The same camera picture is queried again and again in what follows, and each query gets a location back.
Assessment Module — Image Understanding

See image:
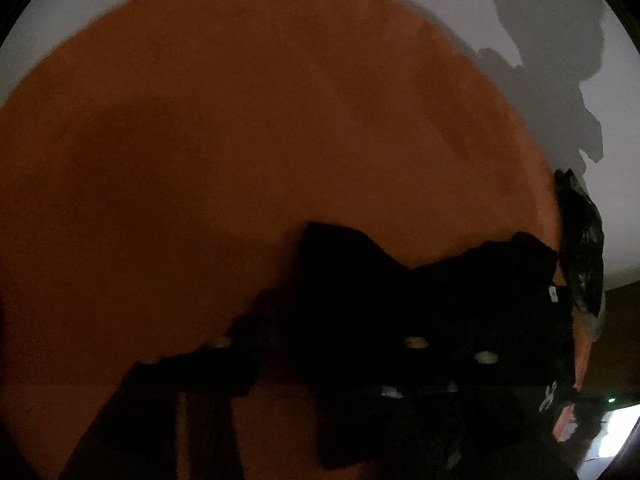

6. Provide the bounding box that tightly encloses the orange fleece bed blanket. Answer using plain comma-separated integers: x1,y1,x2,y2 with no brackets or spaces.
1,0,561,479

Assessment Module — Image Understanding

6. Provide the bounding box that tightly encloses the black t-shirt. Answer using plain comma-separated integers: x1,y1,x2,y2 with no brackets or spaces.
219,220,582,470

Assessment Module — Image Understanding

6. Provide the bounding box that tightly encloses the folded camouflage clothes stack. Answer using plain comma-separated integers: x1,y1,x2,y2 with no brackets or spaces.
554,169,604,318

